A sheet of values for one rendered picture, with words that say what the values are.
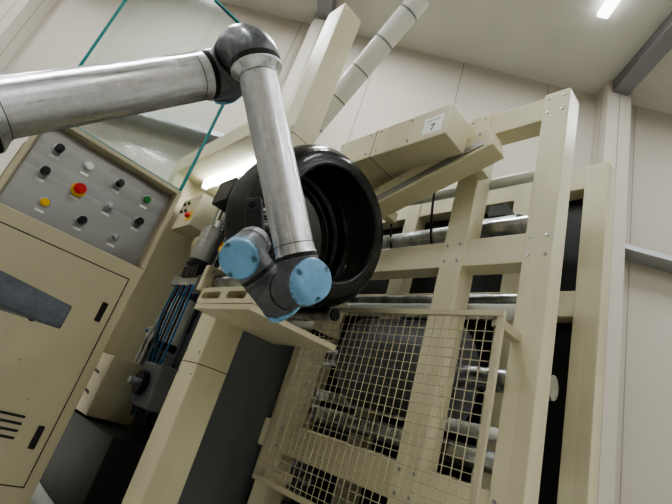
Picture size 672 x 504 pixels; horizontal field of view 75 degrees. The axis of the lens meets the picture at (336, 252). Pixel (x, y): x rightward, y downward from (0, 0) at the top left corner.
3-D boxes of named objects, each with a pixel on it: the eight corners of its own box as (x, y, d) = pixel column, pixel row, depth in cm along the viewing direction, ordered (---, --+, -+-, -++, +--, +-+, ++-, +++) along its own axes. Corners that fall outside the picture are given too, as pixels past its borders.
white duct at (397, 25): (272, 154, 265) (408, -12, 244) (287, 166, 272) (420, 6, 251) (277, 161, 255) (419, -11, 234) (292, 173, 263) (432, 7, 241)
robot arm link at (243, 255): (234, 290, 97) (206, 254, 95) (248, 274, 109) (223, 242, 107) (268, 267, 95) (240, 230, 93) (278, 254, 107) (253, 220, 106)
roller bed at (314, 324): (284, 326, 195) (304, 266, 207) (307, 337, 204) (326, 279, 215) (312, 328, 181) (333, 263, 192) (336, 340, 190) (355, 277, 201)
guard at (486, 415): (251, 477, 167) (307, 307, 193) (254, 478, 168) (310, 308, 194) (462, 589, 102) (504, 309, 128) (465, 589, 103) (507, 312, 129)
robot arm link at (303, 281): (278, 3, 98) (344, 298, 90) (256, 37, 108) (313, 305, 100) (230, -10, 92) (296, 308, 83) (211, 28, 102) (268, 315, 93)
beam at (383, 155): (331, 168, 205) (340, 142, 210) (366, 197, 220) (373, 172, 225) (445, 131, 161) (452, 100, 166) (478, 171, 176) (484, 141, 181)
